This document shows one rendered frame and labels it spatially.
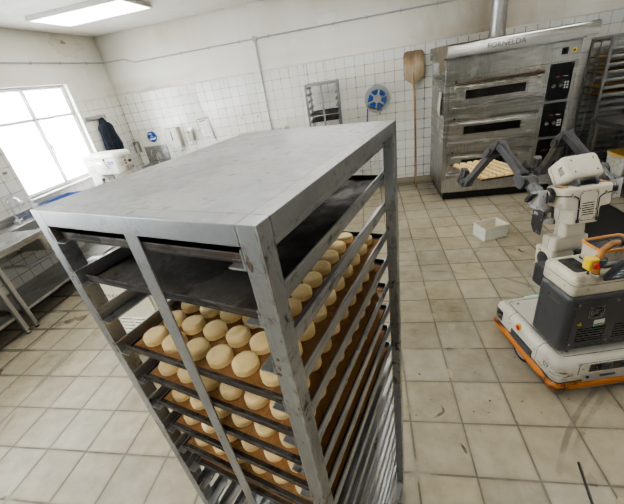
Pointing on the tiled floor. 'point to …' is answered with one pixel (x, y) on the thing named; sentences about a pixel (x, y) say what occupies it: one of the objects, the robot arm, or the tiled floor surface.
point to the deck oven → (501, 101)
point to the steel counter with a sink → (16, 239)
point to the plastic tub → (490, 229)
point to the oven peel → (413, 61)
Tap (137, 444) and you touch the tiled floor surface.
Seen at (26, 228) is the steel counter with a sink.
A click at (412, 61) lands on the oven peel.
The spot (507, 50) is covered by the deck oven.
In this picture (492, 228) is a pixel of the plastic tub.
